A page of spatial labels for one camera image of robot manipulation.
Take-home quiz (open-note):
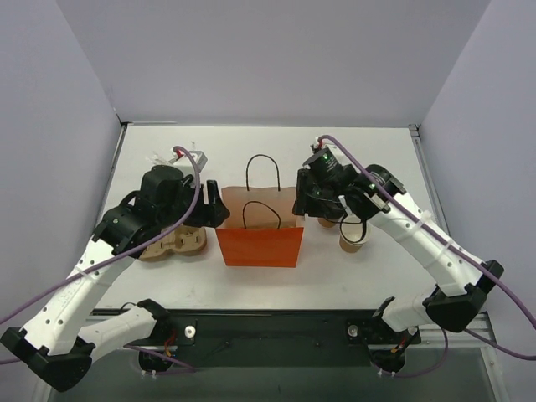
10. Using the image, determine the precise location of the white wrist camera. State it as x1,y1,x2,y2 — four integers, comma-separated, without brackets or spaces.
310,137,336,153
169,146,209,177

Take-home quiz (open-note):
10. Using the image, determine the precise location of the brown paper coffee cup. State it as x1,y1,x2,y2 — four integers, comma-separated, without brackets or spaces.
317,218,338,229

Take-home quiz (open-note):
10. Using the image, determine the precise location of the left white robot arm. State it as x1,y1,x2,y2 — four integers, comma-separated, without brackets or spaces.
1,165,230,392

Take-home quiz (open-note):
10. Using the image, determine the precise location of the orange paper bag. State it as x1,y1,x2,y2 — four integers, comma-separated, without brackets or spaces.
215,154,306,269

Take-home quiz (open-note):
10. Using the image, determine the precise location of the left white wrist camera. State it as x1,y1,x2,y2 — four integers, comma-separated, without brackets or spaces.
169,146,209,177

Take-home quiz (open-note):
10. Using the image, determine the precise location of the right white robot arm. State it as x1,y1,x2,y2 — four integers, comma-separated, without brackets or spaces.
293,148,504,342

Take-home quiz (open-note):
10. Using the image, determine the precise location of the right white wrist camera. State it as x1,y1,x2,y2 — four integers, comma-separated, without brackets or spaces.
310,137,336,153

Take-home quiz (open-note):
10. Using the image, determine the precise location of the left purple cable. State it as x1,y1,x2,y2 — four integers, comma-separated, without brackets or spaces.
0,145,200,374

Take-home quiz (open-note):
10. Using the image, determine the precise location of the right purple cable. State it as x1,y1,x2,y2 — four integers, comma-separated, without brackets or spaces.
317,134,536,378

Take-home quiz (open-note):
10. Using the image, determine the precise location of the purple cable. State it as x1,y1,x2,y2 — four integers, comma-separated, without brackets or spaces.
317,134,536,378
0,145,200,374

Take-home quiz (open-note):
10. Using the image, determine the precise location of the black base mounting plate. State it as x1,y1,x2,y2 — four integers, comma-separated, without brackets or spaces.
134,309,421,369

